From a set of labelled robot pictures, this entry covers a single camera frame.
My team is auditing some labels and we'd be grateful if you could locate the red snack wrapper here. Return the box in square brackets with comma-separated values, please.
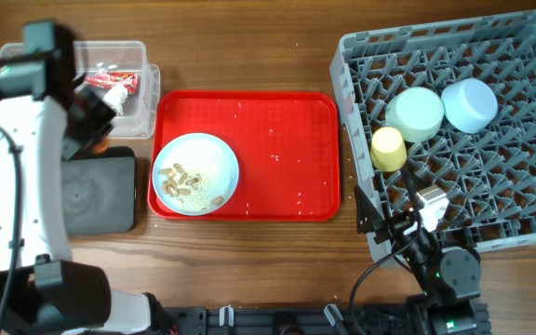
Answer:
[84, 71, 140, 94]

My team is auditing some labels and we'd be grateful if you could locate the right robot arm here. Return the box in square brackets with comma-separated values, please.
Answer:
[349, 167, 481, 334]

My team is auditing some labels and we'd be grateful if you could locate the mint green bowl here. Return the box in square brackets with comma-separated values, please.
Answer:
[385, 87, 445, 142]

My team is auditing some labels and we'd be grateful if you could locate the grey dishwasher rack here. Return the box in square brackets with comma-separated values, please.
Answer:
[329, 10, 536, 253]

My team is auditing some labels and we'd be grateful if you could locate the light blue bowl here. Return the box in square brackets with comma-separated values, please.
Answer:
[441, 78, 499, 134]

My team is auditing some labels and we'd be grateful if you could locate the white tissue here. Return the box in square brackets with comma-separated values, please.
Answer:
[102, 85, 128, 116]

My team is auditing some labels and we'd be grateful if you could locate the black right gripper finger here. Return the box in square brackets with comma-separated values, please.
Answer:
[400, 167, 428, 195]
[354, 185, 382, 234]

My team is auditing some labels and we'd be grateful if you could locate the orange carrot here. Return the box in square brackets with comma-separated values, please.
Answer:
[92, 138, 110, 154]

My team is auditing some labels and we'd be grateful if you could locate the black tray bin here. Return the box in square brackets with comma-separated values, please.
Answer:
[61, 146, 137, 237]

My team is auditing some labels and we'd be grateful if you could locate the yellow plastic cup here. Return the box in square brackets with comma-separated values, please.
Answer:
[370, 127, 407, 172]

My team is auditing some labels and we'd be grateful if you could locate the red plastic tray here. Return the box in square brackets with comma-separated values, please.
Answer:
[152, 90, 341, 221]

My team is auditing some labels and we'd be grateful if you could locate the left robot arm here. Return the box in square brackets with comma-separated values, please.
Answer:
[0, 20, 170, 334]

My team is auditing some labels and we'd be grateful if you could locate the light blue plate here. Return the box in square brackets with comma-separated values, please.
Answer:
[151, 133, 240, 217]

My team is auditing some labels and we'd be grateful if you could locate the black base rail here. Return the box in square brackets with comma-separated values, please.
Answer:
[155, 301, 490, 335]

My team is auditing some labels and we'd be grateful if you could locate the clear plastic bin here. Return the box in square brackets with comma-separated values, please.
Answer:
[0, 40, 161, 140]

